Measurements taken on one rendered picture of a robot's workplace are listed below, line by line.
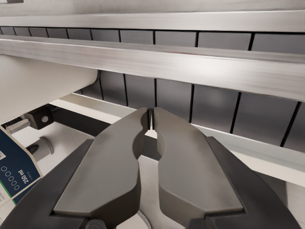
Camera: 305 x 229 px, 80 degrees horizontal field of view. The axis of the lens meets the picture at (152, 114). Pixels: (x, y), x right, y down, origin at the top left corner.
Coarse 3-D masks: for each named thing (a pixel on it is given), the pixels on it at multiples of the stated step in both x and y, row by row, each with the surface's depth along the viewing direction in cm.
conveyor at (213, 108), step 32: (0, 32) 28; (32, 32) 24; (64, 32) 21; (96, 32) 19; (128, 32) 17; (160, 32) 15; (192, 32) 14; (224, 32) 13; (96, 96) 24; (128, 96) 21; (160, 96) 18; (192, 96) 17; (224, 96) 15; (256, 96) 14; (224, 128) 16; (256, 128) 15; (288, 128) 14
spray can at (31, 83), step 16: (0, 64) 14; (16, 64) 14; (32, 64) 15; (48, 64) 16; (64, 64) 17; (0, 80) 13; (16, 80) 14; (32, 80) 15; (48, 80) 16; (64, 80) 17; (80, 80) 19; (96, 80) 22; (0, 96) 13; (16, 96) 14; (32, 96) 15; (48, 96) 17; (0, 112) 14; (16, 112) 15
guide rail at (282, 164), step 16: (64, 96) 22; (80, 96) 22; (80, 112) 21; (96, 112) 19; (112, 112) 19; (128, 112) 18; (224, 144) 14; (240, 144) 14; (256, 144) 14; (256, 160) 12; (272, 160) 12; (288, 160) 12; (304, 160) 12; (288, 176) 12; (304, 176) 11
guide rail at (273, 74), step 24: (0, 48) 14; (24, 48) 12; (48, 48) 11; (72, 48) 10; (96, 48) 9; (120, 48) 8; (144, 48) 8; (168, 48) 8; (192, 48) 8; (120, 72) 9; (144, 72) 8; (168, 72) 8; (192, 72) 7; (216, 72) 7; (240, 72) 6; (264, 72) 6; (288, 72) 6; (288, 96) 6
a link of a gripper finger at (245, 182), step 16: (224, 160) 8; (240, 160) 8; (240, 176) 7; (256, 176) 7; (240, 192) 6; (256, 192) 6; (272, 192) 6; (256, 208) 6; (272, 208) 6; (208, 224) 6; (224, 224) 5; (240, 224) 5; (256, 224) 5; (272, 224) 5; (288, 224) 5
